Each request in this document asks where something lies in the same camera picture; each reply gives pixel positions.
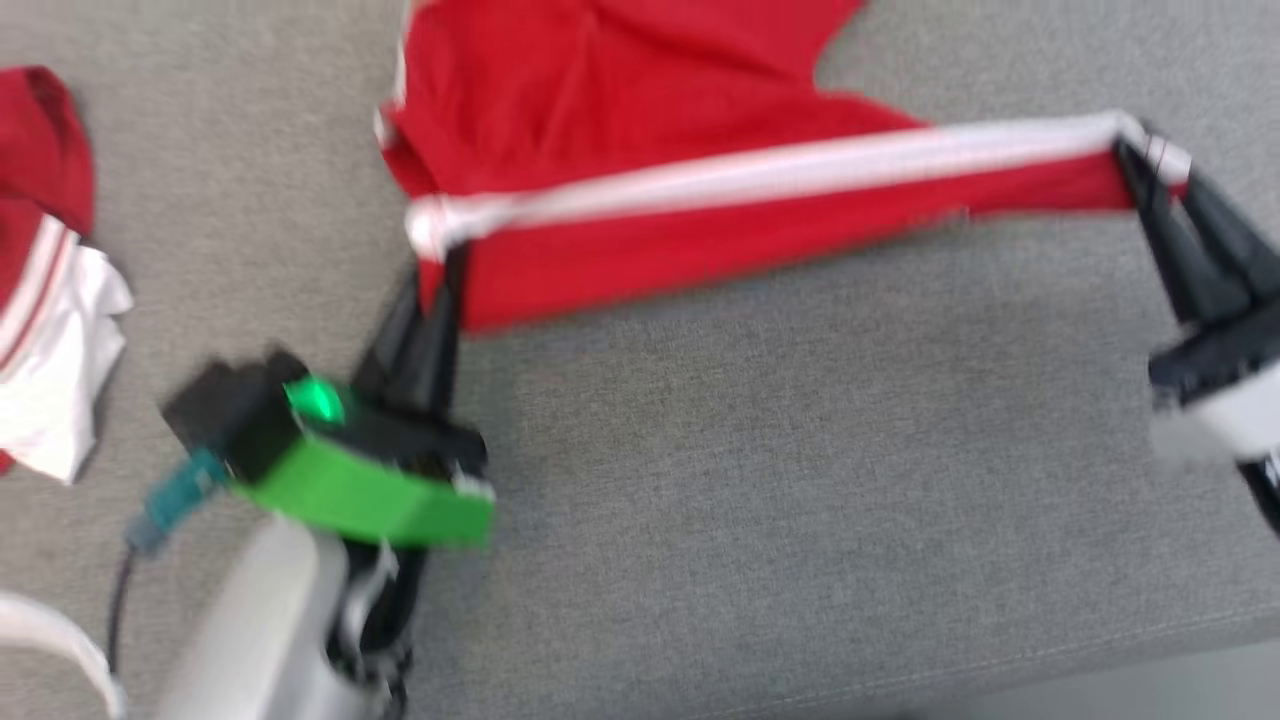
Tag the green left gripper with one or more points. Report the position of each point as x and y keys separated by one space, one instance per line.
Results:
x=370 y=495

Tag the grey fabric sofa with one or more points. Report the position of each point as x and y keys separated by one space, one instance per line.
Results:
x=750 y=480

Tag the white tape tag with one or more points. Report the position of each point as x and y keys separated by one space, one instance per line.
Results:
x=60 y=630

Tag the red shorts white stripes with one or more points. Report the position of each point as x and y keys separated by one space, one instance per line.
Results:
x=650 y=130

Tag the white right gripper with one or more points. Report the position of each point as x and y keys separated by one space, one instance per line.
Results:
x=1230 y=400

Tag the red basketball jersey number 23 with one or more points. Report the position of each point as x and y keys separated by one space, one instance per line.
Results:
x=45 y=300

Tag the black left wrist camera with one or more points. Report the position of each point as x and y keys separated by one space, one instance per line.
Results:
x=235 y=415

